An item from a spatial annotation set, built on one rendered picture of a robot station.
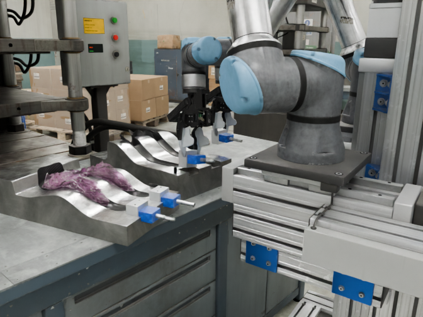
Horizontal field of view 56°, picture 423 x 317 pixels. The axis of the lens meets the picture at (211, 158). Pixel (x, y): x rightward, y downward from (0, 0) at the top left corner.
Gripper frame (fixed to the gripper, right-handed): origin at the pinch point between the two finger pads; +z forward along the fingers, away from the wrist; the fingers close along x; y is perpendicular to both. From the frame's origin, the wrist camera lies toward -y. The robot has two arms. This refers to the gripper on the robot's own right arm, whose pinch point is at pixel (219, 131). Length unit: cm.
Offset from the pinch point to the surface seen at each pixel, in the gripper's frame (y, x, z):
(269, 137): -188, 321, 88
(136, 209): 23, -59, 8
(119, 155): -16.0, -36.0, 5.3
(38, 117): -437, 129, 68
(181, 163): 11.3, -31.6, 3.8
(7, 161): -74, -52, 16
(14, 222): -9, -77, 15
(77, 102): -58, -27, -8
